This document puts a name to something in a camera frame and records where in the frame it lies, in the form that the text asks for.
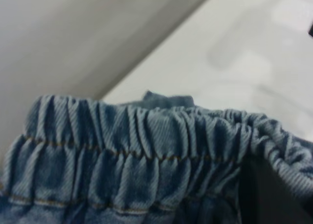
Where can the blue denim kids pants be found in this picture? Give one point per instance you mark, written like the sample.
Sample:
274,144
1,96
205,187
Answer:
122,160

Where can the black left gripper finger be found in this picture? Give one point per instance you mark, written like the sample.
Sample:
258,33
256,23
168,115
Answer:
269,199

